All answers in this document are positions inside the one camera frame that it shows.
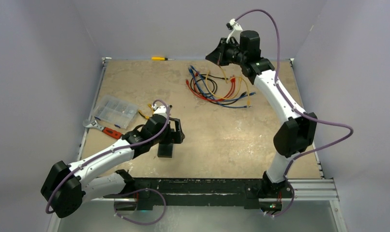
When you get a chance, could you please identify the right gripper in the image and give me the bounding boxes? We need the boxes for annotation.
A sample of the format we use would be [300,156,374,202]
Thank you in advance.
[207,38,246,67]

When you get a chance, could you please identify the black network switch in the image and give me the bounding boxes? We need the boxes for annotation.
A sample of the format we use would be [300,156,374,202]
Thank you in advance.
[157,143,174,158]

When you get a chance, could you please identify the orange ethernet cable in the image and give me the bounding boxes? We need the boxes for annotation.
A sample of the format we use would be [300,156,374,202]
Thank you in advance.
[204,71,244,100]

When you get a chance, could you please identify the red ethernet cable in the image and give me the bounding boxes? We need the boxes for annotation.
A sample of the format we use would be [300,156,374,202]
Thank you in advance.
[193,70,234,102]
[185,76,237,103]

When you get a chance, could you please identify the yellow ethernet cable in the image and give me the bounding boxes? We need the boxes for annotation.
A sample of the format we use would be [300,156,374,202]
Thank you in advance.
[219,64,252,107]

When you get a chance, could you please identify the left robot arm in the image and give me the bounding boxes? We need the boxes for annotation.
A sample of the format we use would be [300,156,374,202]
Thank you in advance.
[41,114,185,218]

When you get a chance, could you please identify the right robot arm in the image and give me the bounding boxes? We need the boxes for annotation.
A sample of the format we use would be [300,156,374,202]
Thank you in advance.
[206,30,317,197]

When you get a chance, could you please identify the yellow screwdriver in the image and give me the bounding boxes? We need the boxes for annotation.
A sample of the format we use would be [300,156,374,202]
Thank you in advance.
[151,57,174,61]

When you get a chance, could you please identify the clear plastic parts box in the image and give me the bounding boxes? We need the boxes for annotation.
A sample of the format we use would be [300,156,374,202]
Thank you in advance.
[92,95,138,129]

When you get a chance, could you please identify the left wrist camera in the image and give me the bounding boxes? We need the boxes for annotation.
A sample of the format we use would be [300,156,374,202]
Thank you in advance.
[151,104,169,118]

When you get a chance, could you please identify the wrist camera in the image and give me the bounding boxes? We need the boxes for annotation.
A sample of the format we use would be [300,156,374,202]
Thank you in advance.
[226,18,243,44]
[151,104,169,118]

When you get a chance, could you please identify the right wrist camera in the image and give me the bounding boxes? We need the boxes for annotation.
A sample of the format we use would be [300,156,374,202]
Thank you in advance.
[226,18,243,44]

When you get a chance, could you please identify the aluminium table frame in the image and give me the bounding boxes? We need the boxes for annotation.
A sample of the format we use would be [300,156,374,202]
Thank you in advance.
[47,58,348,232]

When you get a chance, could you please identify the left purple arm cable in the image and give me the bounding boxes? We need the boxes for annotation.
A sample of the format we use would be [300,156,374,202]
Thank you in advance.
[45,99,171,226]

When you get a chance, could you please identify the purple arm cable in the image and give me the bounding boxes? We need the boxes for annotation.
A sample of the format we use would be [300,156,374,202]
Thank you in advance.
[235,9,354,218]
[45,99,171,226]

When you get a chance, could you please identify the yellow handled pliers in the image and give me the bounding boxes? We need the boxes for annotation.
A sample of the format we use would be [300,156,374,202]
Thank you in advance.
[137,103,171,120]

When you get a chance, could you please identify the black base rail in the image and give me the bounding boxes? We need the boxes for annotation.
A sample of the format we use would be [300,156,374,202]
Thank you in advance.
[106,177,292,211]

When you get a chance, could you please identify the red handled adjustable wrench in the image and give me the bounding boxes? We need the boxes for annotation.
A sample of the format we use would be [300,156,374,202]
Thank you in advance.
[82,119,123,139]

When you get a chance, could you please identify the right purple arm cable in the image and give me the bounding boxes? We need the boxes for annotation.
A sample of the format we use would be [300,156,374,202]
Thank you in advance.
[235,9,354,218]

